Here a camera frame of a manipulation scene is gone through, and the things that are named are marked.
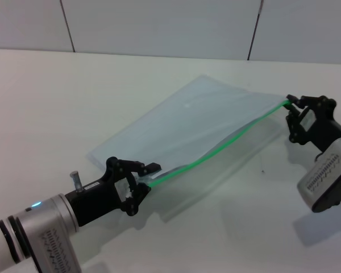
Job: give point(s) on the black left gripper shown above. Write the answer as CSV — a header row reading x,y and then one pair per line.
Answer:
x,y
102,196

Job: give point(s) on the transparent document bag green zipper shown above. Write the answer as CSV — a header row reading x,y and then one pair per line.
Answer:
x,y
193,122

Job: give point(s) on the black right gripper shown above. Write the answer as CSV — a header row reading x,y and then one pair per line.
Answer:
x,y
324,128

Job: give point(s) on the silver metal post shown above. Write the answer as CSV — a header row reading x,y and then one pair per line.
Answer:
x,y
76,182

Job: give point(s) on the green zipper slider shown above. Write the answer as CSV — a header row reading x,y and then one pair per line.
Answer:
x,y
287,103

